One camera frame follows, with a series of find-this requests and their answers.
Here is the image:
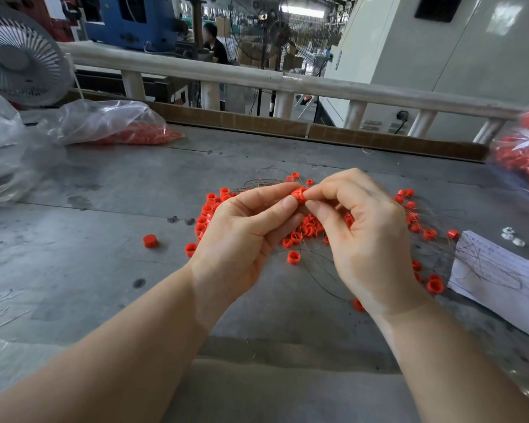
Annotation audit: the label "person's left hand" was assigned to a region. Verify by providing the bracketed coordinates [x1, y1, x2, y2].
[187, 181, 306, 323]

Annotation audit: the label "person's right hand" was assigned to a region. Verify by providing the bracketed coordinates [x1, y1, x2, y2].
[302, 168, 428, 315]

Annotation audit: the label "pile of red plastic rings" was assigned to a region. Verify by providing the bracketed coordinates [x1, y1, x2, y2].
[185, 172, 460, 312]

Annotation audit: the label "bundle of thin metal wires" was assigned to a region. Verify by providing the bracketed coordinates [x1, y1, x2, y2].
[240, 176, 363, 291]

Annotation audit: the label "person's left forearm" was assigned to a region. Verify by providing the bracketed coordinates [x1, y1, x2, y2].
[0, 267, 220, 423]

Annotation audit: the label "person's right forearm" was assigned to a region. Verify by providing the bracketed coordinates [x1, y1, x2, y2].
[374, 297, 529, 423]

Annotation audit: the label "brown wooden board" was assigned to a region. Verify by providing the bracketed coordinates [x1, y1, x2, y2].
[66, 90, 490, 162]

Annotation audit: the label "white paper sheet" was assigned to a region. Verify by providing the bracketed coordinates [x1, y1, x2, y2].
[447, 230, 529, 345]

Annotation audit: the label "clear bag with red pieces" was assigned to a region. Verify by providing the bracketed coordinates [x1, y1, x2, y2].
[42, 99, 185, 146]

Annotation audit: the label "white metal railing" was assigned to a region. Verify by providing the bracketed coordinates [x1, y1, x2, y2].
[60, 41, 523, 145]

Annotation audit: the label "large clear bag red pieces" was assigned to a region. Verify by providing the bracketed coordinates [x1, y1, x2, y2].
[489, 96, 529, 201]

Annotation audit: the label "large grey machine cabinet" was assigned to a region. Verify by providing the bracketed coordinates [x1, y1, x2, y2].
[324, 0, 529, 142]

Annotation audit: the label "blue industrial machine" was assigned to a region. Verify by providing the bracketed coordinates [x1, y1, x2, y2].
[83, 0, 185, 53]

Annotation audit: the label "crumpled clear plastic bag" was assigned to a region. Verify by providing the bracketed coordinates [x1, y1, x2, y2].
[0, 88, 43, 206]

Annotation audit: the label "white desk fan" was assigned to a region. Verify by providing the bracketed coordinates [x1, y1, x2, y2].
[0, 2, 74, 108]

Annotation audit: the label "red industrial machine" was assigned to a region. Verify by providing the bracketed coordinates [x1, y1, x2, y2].
[0, 0, 76, 42]

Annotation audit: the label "black pedestal fan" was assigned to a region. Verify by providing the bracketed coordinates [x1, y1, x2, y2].
[264, 20, 296, 118]

